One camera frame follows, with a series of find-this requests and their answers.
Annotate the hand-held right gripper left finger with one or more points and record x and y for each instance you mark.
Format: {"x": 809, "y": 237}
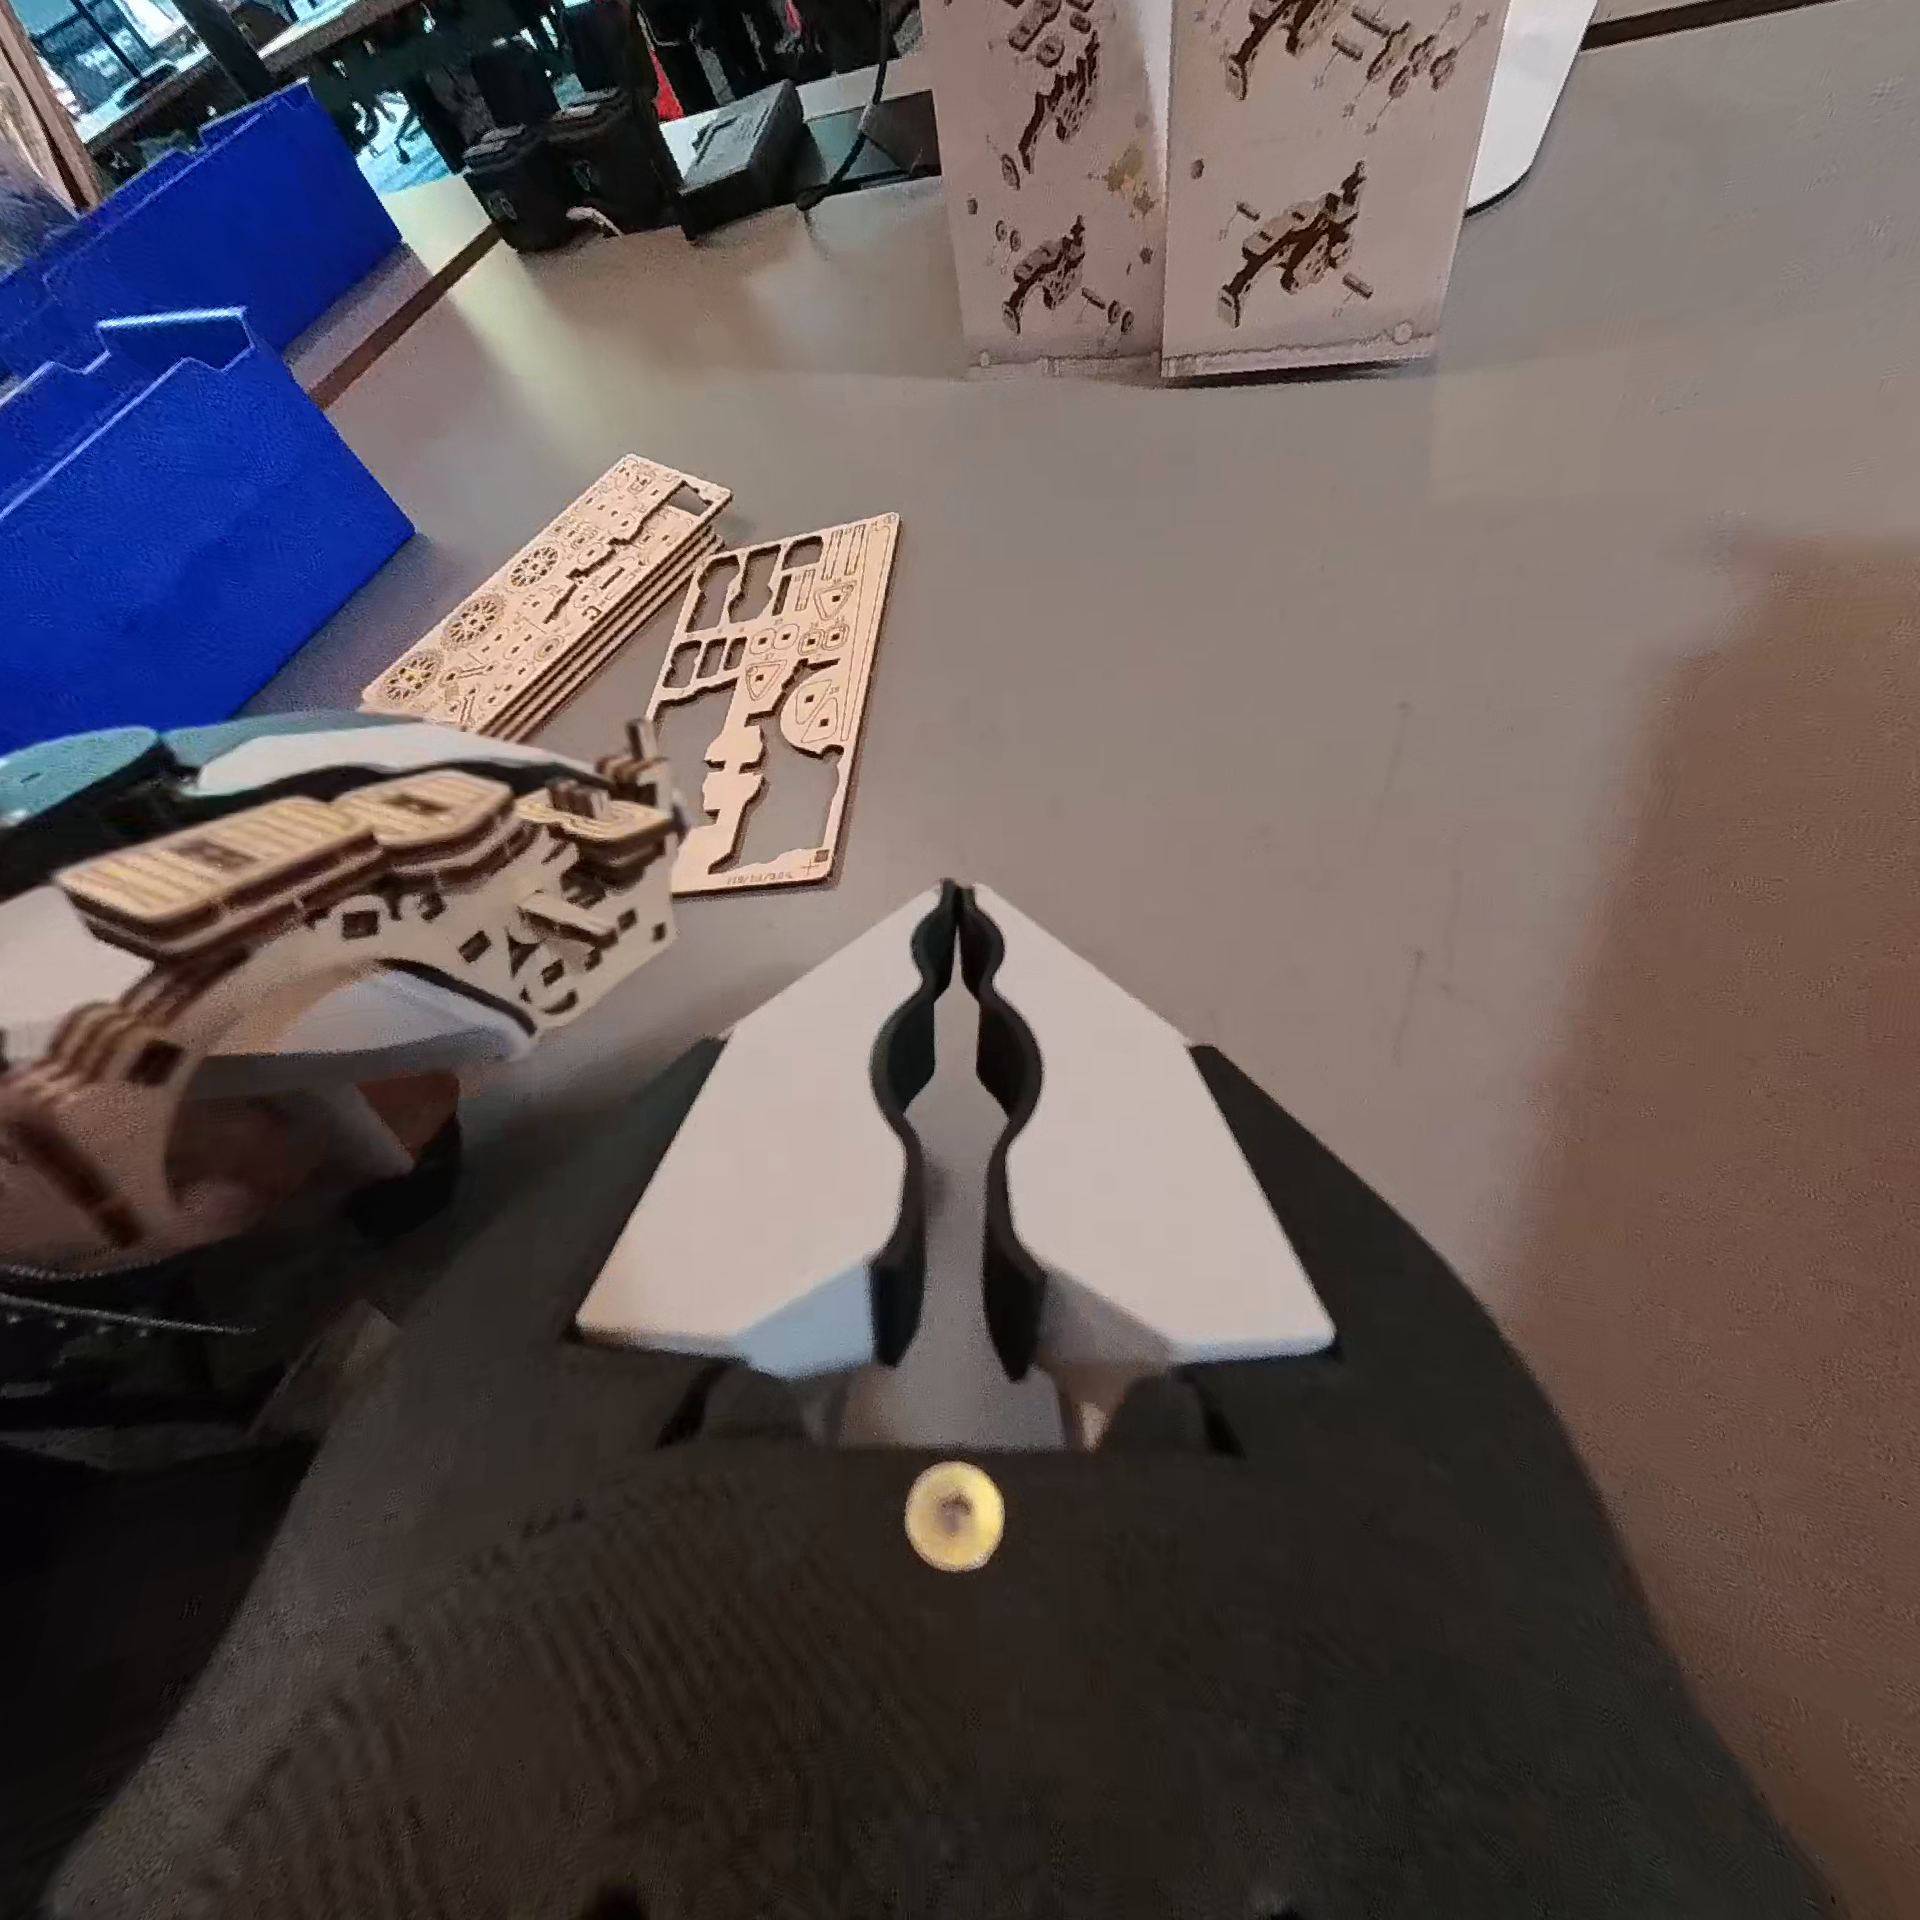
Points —
{"x": 751, "y": 1200}

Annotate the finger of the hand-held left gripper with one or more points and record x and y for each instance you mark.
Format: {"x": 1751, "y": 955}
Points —
{"x": 376, "y": 1020}
{"x": 376, "y": 745}

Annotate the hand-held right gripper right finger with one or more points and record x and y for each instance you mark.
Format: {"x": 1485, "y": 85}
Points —
{"x": 1155, "y": 1200}

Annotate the wooden model assembly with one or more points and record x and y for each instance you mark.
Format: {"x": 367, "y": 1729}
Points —
{"x": 224, "y": 869}

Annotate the grey desk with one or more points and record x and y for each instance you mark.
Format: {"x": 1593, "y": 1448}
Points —
{"x": 1348, "y": 675}

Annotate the person's left hand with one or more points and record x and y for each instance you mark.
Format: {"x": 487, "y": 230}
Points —
{"x": 255, "y": 1171}

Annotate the stack of wooden part sheets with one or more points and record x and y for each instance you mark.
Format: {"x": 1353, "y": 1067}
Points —
{"x": 556, "y": 599}

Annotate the punched-out wooden part sheet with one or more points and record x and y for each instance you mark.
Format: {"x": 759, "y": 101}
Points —
{"x": 779, "y": 704}

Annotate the black charger box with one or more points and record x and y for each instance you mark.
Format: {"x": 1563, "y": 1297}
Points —
{"x": 615, "y": 150}
{"x": 516, "y": 189}

